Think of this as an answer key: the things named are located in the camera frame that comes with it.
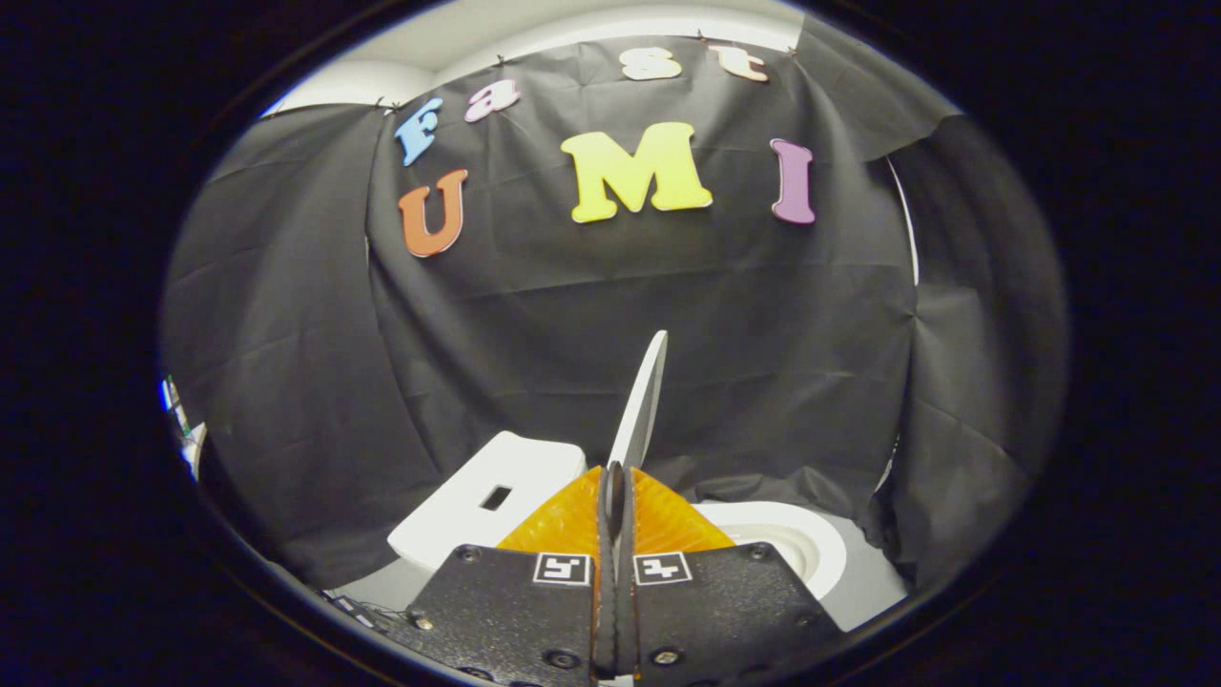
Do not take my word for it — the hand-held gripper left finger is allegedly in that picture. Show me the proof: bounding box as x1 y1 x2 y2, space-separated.
405 463 618 683

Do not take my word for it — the white toilet lid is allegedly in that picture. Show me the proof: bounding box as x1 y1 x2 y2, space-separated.
607 330 670 471

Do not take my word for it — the black backdrop cloth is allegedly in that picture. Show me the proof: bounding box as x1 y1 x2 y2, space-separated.
160 17 1069 594

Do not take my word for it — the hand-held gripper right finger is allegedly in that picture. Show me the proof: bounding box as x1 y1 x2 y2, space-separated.
615 463 846 683

